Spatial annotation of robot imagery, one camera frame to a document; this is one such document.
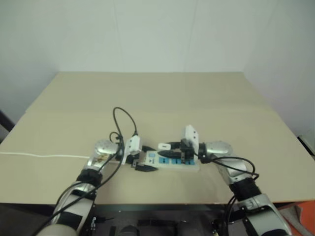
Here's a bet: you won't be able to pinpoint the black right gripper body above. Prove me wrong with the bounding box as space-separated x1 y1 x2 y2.
179 139 197 165

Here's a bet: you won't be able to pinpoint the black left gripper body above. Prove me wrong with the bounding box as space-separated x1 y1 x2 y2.
129 146 150 170

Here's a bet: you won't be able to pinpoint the white power strip blue sockets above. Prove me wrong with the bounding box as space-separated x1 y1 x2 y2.
137 150 201 173

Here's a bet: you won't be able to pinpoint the dark rounded shape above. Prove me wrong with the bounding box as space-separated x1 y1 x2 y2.
119 225 138 236

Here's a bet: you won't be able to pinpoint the grey cloth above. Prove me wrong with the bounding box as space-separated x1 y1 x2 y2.
277 205 304 236

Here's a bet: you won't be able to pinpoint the grey white box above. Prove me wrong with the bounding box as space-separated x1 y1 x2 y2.
297 130 315 156

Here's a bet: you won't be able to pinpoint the orange object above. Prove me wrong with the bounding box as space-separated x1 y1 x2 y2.
294 201 315 236

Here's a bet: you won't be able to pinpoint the dark furniture piece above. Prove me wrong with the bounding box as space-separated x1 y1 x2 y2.
0 109 16 144

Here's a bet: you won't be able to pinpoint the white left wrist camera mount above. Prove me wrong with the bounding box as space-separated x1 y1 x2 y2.
122 135 143 165

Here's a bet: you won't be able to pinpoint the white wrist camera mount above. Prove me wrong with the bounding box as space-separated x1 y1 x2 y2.
181 124 200 154
122 135 143 165

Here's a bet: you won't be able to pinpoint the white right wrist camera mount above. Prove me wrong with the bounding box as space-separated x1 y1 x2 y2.
181 124 200 154

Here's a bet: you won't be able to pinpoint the black table frame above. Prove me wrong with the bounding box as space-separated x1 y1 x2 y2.
0 195 315 236

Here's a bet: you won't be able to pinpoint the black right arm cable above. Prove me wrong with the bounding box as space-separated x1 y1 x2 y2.
193 149 260 236

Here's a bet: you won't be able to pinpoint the white power strip cord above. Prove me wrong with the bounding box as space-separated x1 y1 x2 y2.
0 151 93 159

